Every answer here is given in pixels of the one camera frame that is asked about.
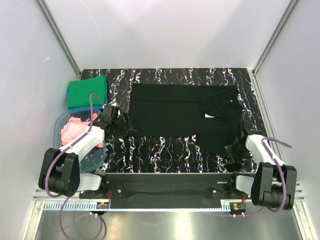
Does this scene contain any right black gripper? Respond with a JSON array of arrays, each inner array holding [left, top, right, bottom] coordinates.
[[223, 142, 252, 165]]

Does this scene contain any black t shirt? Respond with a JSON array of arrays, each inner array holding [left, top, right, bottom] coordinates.
[[128, 83, 243, 156]]

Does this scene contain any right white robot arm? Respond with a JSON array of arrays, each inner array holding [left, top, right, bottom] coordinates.
[[225, 134, 297, 212]]

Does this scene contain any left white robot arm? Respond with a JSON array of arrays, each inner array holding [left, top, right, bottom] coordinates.
[[38, 112, 136, 198]]

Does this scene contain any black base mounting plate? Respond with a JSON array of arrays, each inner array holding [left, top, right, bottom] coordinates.
[[78, 172, 255, 199]]

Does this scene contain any clear blue plastic bin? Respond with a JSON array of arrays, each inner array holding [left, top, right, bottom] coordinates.
[[53, 107, 106, 173]]

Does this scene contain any pink t shirt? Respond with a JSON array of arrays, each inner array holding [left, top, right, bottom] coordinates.
[[60, 117, 90, 146]]

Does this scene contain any folded green t shirt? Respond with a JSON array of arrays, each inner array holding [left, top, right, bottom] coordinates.
[[67, 75, 108, 109]]

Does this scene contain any folded blue t shirt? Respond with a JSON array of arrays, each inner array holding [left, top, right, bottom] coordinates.
[[66, 81, 108, 111]]

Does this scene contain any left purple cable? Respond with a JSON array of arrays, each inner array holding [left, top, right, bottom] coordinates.
[[44, 93, 108, 240]]

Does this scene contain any white slotted cable duct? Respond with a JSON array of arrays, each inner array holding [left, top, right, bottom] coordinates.
[[44, 200, 231, 213]]

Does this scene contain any left aluminium frame post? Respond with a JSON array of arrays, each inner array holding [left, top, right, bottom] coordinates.
[[35, 0, 82, 79]]

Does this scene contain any aluminium frame post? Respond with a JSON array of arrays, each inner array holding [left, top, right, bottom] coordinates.
[[35, 0, 82, 79], [252, 0, 300, 76]]

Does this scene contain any right aluminium frame post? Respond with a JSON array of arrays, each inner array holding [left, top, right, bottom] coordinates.
[[252, 0, 300, 76]]

